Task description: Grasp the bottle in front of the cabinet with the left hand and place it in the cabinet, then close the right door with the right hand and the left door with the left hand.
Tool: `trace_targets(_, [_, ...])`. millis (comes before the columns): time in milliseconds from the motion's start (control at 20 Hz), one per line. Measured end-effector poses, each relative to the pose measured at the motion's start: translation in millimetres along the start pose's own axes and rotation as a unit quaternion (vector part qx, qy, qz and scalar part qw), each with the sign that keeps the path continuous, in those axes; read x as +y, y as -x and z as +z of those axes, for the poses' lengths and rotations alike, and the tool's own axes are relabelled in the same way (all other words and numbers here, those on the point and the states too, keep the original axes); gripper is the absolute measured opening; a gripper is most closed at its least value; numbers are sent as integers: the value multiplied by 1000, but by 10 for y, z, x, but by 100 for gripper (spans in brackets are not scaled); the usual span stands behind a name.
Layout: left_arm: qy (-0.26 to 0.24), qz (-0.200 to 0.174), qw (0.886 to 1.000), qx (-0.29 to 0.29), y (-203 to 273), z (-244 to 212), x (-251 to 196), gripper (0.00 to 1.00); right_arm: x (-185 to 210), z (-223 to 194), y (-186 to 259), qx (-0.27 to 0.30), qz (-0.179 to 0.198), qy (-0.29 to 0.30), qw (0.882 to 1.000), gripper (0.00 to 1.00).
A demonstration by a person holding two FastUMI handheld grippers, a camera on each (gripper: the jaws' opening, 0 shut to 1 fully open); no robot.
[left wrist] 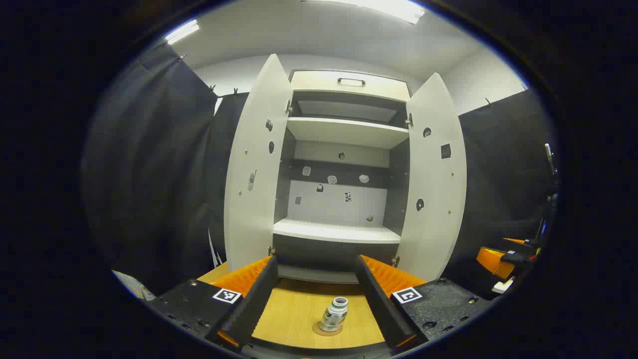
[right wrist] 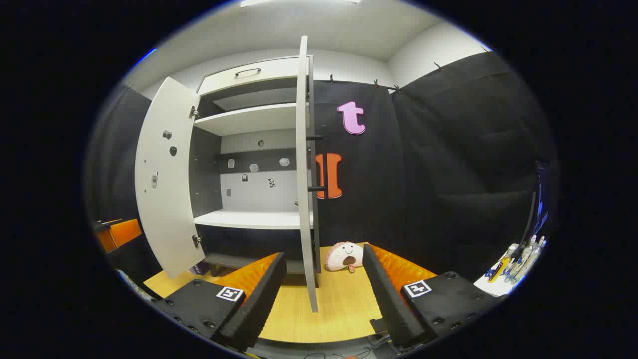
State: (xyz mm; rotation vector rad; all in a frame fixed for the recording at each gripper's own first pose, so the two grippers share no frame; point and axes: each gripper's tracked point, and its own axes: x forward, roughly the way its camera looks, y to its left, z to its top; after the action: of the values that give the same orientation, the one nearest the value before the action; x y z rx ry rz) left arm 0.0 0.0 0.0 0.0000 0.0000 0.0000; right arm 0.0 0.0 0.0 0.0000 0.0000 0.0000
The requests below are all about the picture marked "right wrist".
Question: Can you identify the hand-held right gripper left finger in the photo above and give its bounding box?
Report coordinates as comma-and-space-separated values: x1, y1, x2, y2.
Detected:
152, 252, 288, 352

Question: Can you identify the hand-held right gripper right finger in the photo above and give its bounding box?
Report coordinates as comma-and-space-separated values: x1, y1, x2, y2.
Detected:
362, 243, 509, 352

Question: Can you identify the blue and white booklet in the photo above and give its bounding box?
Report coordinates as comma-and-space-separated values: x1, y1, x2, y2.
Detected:
117, 269, 158, 302

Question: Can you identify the pink and white plush toy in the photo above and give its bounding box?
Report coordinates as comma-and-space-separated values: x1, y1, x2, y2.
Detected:
324, 241, 365, 273

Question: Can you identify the black backdrop cloth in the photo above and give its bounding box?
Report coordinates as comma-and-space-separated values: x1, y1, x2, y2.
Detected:
90, 85, 165, 280
313, 50, 554, 285

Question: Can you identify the white cabinet shelf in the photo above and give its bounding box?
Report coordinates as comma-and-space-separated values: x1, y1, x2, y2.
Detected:
193, 209, 315, 230
193, 102, 300, 136

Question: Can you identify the white and grey cabinet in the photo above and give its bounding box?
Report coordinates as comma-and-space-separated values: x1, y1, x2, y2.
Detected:
189, 55, 316, 277

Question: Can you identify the black door handle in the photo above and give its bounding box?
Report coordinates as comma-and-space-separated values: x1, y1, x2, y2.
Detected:
306, 134, 327, 194

